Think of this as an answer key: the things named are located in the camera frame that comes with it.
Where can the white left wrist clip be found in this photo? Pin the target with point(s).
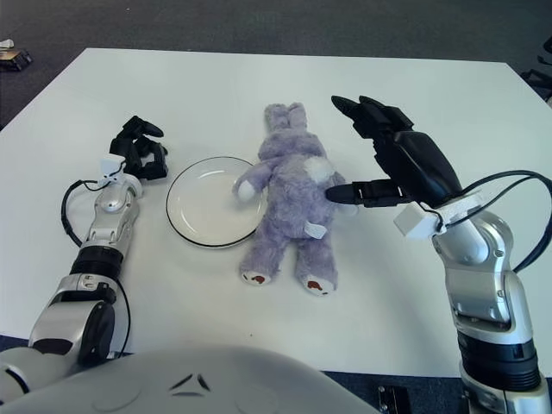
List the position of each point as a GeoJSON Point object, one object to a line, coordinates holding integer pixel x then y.
{"type": "Point", "coordinates": [110, 168]}

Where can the black device under table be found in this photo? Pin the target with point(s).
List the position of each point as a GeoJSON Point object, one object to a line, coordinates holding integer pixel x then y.
{"type": "Point", "coordinates": [394, 399]}

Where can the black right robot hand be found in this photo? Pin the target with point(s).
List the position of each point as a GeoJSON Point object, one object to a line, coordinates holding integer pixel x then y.
{"type": "Point", "coordinates": [414, 159]}

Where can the grey robot torso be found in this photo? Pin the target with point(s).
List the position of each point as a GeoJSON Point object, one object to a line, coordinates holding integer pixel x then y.
{"type": "Point", "coordinates": [194, 384]}

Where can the black office chair base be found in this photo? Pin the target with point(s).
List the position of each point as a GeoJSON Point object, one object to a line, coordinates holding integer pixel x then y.
{"type": "Point", "coordinates": [539, 77]}

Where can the white plate with black rim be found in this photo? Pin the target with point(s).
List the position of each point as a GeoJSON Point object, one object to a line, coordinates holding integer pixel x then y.
{"type": "Point", "coordinates": [207, 202]}

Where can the white paper sheet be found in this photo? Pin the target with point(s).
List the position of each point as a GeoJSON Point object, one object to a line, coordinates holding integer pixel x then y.
{"type": "Point", "coordinates": [5, 43]}

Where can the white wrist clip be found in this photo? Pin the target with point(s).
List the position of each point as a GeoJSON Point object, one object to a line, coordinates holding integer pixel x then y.
{"type": "Point", "coordinates": [412, 222]}
{"type": "Point", "coordinates": [110, 168]}

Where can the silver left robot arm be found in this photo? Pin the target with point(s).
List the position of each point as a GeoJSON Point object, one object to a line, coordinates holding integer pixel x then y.
{"type": "Point", "coordinates": [110, 220]}

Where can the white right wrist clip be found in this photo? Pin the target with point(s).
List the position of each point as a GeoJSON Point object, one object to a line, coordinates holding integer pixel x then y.
{"type": "Point", "coordinates": [412, 222]}

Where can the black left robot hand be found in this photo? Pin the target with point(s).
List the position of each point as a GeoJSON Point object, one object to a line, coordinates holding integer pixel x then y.
{"type": "Point", "coordinates": [140, 161]}

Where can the purple plush bunny doll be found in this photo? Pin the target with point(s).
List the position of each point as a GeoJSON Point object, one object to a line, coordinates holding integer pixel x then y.
{"type": "Point", "coordinates": [293, 207]}

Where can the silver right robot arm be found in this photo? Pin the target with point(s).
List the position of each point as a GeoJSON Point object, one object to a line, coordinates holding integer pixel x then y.
{"type": "Point", "coordinates": [478, 280]}

